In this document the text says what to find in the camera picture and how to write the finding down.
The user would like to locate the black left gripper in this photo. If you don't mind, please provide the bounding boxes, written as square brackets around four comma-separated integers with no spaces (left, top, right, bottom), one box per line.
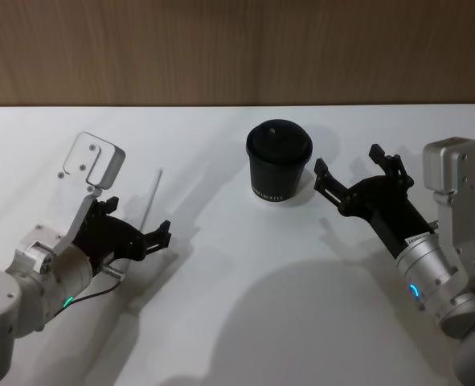
[72,195,173,271]

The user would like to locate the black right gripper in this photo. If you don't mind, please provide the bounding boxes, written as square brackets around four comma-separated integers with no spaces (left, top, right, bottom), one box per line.
[313,143,434,255]

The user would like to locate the thin white straw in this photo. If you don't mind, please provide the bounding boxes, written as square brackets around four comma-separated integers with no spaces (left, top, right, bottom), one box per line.
[140,167,165,232]

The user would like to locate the black paper cup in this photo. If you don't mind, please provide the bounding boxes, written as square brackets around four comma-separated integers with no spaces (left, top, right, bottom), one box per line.
[248,149,310,205]

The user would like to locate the black plastic cup lid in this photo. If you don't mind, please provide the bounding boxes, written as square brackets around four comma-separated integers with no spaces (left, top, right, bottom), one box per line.
[245,119,313,165]

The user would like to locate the thin dark gripper cable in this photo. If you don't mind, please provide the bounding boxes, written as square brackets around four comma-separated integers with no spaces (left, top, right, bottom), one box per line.
[58,263,125,313]

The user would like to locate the brown wooden wall panel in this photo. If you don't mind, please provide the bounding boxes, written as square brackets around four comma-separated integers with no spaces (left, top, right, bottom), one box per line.
[0,0,475,108]

